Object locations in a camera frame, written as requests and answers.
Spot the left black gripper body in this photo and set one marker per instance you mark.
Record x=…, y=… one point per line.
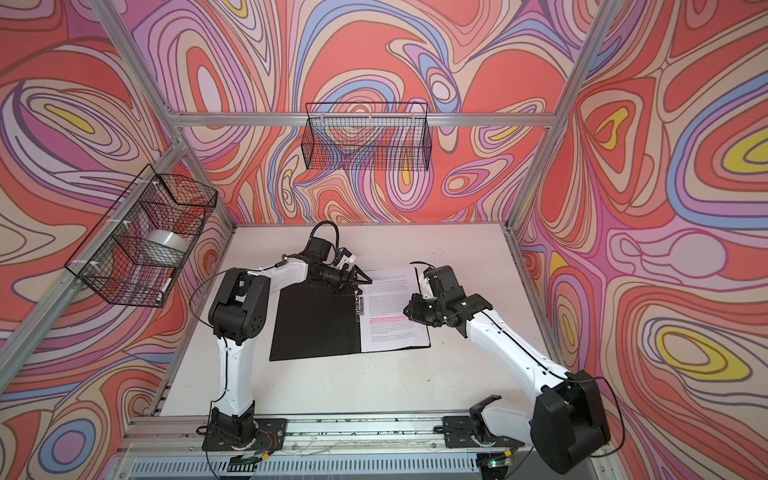
x=335, y=278

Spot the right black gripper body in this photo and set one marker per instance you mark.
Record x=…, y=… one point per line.
x=428, y=311

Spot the white folder black inside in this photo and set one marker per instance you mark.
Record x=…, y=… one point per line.
x=313, y=321

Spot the printed paper sheet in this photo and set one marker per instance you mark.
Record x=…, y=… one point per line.
x=383, y=325

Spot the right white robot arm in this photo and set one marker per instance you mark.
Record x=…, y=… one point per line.
x=565, y=422

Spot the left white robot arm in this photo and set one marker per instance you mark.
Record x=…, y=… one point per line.
x=237, y=316

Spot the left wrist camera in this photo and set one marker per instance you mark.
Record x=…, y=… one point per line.
x=318, y=249

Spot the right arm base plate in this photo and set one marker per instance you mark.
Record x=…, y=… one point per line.
x=465, y=431

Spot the black wire basket back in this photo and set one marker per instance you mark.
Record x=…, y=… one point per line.
x=367, y=136

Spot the black wire basket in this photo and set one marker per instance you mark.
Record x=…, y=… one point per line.
x=367, y=136
x=150, y=234

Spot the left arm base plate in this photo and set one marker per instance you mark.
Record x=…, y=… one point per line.
x=260, y=435

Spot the black wire basket left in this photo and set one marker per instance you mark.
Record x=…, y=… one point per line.
x=150, y=234

